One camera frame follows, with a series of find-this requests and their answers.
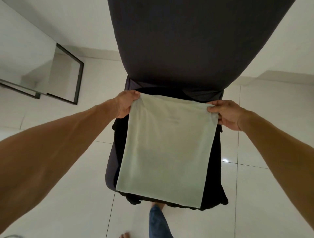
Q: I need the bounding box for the person's right hand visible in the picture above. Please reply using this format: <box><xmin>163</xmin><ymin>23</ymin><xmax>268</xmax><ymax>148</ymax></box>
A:
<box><xmin>207</xmin><ymin>100</ymin><xmax>246</xmax><ymax>132</ymax></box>

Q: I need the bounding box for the person's left hand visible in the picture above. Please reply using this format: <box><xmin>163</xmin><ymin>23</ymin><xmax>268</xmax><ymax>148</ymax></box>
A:
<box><xmin>114</xmin><ymin>90</ymin><xmax>141</xmax><ymax>119</ymax></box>

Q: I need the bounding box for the light green cloth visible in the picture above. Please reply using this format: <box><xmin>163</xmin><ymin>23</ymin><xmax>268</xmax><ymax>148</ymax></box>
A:
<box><xmin>116</xmin><ymin>94</ymin><xmax>219</xmax><ymax>207</ymax></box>

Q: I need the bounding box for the person's right forearm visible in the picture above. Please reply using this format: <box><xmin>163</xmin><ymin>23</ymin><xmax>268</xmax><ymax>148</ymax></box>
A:
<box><xmin>238</xmin><ymin>110</ymin><xmax>314</xmax><ymax>219</ymax></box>

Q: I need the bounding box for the person's left forearm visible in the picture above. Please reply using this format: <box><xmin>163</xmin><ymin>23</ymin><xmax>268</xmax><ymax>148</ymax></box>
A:
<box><xmin>0</xmin><ymin>99</ymin><xmax>120</xmax><ymax>233</ymax></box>

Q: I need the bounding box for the black framed glass panel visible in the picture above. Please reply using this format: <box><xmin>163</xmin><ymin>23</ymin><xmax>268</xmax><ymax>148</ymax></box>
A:
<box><xmin>0</xmin><ymin>43</ymin><xmax>85</xmax><ymax>105</ymax></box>

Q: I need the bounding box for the black garment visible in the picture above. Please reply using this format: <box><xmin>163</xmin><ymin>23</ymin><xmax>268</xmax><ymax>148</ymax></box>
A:
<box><xmin>112</xmin><ymin>86</ymin><xmax>229</xmax><ymax>211</ymax></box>

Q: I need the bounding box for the dark grey ironing board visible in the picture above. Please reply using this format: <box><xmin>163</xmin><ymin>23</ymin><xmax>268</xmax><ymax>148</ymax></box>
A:
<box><xmin>107</xmin><ymin>0</ymin><xmax>296</xmax><ymax>102</ymax></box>

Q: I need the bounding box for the person's blue jeans leg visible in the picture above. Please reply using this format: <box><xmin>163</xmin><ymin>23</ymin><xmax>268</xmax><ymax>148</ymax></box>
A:
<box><xmin>149</xmin><ymin>205</ymin><xmax>174</xmax><ymax>238</ymax></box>

